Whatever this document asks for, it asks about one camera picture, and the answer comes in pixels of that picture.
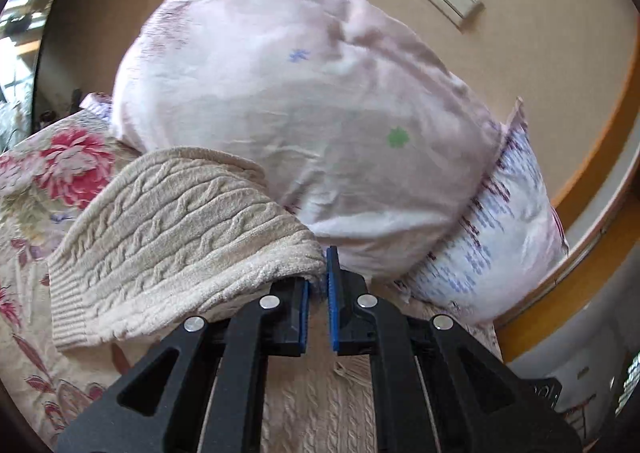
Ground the wooden headboard frame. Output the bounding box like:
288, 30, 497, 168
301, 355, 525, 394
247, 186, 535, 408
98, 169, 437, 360
492, 68, 640, 364

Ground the window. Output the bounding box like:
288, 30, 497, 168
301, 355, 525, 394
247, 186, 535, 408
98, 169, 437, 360
0, 0, 76, 149

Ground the pink pillow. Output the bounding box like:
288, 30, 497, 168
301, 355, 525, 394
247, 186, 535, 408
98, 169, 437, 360
109, 0, 506, 284

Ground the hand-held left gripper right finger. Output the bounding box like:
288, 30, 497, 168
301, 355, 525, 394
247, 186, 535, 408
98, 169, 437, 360
326, 246, 584, 453

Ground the floral bedsheet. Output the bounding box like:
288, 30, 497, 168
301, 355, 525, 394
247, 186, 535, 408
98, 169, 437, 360
0, 108, 151, 449

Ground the white lavender print pillow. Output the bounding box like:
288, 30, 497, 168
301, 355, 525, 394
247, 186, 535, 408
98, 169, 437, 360
395, 98, 571, 326

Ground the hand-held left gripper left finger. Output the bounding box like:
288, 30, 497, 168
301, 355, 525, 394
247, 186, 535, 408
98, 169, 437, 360
57, 278, 312, 453

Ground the beige cable knit sweater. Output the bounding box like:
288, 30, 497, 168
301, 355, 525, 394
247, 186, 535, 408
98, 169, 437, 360
47, 147, 381, 453

